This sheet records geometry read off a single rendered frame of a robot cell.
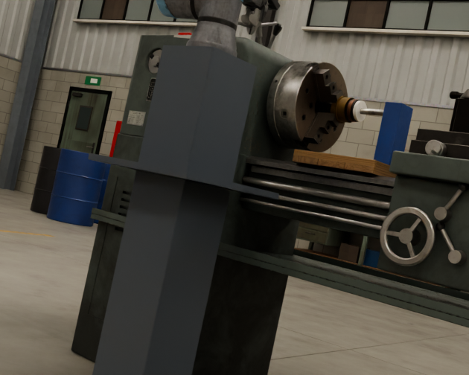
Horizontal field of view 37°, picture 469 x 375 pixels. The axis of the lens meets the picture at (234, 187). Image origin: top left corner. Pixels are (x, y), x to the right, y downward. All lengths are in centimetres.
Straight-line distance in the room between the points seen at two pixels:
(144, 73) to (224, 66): 80
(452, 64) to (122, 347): 796
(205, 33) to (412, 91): 772
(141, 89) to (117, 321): 102
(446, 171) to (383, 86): 800
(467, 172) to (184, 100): 77
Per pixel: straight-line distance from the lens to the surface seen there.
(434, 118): 940
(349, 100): 239
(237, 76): 202
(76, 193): 872
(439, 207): 187
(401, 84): 975
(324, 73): 239
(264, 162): 235
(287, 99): 236
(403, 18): 999
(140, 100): 271
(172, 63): 203
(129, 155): 269
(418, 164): 190
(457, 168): 185
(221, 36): 202
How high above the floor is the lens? 71
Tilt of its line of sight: 1 degrees up
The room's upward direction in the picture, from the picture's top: 12 degrees clockwise
